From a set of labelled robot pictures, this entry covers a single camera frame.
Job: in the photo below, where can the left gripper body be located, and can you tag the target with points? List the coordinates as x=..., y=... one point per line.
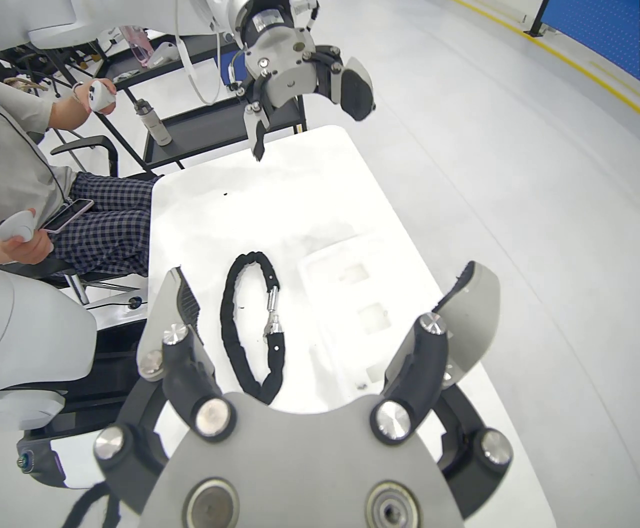
x=287, y=70

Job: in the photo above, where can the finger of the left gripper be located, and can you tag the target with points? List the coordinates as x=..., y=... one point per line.
x=352, y=90
x=259, y=117

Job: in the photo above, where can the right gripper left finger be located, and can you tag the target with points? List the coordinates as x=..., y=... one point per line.
x=176, y=370

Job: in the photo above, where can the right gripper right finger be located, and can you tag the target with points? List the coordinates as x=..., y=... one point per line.
x=417, y=365

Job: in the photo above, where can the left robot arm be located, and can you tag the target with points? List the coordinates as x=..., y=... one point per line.
x=150, y=17

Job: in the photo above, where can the black metal cart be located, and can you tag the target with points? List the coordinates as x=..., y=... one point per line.
x=210, y=122

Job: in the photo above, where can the white foam tray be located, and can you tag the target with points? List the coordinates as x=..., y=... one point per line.
x=365, y=300

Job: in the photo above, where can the grey metal bottle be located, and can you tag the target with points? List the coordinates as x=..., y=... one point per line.
x=156, y=125

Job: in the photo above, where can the pink plastic bottle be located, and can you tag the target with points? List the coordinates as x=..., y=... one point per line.
x=137, y=47

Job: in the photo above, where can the robot body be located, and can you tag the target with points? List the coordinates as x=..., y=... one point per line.
x=40, y=330

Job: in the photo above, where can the black office chair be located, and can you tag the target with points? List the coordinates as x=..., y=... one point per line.
x=95, y=147

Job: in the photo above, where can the person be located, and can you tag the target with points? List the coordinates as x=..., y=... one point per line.
x=90, y=215

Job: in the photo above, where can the pink smartphone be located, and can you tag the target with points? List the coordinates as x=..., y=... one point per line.
x=67, y=216

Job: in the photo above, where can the blue partition panel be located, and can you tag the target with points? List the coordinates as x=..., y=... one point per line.
x=595, y=30

